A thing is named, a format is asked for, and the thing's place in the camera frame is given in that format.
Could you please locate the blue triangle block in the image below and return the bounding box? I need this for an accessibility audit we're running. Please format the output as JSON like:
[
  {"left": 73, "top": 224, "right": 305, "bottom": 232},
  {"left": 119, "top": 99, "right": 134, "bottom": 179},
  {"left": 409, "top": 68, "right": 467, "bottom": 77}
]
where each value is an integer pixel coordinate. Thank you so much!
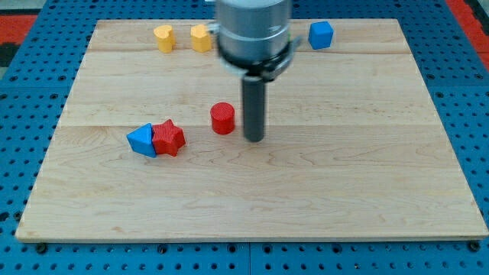
[{"left": 126, "top": 123, "right": 157, "bottom": 157}]

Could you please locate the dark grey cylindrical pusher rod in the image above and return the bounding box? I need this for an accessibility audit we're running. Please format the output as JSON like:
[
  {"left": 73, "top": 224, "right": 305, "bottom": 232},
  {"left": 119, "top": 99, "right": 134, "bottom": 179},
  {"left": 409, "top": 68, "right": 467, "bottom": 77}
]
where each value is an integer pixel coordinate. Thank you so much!
[{"left": 241, "top": 75, "right": 265, "bottom": 142}]

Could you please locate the red cylinder block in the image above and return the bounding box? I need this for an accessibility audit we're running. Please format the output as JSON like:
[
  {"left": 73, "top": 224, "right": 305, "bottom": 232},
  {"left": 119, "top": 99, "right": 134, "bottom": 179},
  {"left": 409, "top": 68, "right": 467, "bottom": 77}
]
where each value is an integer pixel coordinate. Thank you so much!
[{"left": 210, "top": 102, "right": 235, "bottom": 135}]

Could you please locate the yellow pentagon block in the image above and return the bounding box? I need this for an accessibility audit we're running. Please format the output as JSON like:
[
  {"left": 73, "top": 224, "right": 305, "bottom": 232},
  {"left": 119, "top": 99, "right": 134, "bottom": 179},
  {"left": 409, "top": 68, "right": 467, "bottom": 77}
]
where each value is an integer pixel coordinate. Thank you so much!
[{"left": 190, "top": 24, "right": 212, "bottom": 53}]

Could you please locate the wooden board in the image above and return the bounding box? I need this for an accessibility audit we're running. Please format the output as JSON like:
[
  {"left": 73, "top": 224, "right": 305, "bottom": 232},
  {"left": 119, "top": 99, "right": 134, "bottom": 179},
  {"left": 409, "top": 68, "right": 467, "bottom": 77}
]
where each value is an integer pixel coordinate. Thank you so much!
[{"left": 16, "top": 19, "right": 488, "bottom": 243}]

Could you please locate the yellow heart block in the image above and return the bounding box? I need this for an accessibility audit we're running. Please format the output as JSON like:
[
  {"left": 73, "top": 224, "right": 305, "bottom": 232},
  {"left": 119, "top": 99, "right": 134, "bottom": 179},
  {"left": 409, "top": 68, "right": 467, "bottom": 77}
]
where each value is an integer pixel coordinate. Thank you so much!
[{"left": 153, "top": 24, "right": 176, "bottom": 53}]

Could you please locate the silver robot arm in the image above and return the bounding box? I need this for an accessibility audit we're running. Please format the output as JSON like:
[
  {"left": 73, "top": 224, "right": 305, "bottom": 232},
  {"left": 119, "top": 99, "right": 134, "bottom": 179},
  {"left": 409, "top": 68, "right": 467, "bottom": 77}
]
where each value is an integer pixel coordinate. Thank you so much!
[{"left": 211, "top": 0, "right": 301, "bottom": 142}]

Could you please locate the blue cube block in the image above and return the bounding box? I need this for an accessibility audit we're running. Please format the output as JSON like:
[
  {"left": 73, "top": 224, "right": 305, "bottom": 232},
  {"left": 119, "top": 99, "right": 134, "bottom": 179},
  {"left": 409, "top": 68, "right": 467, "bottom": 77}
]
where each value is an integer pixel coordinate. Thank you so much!
[{"left": 308, "top": 21, "right": 334, "bottom": 50}]

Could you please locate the red star block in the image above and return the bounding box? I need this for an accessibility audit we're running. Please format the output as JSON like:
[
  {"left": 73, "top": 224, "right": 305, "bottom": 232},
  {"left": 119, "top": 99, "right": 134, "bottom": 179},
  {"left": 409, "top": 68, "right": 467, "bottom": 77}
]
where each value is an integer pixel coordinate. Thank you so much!
[{"left": 152, "top": 119, "right": 186, "bottom": 157}]

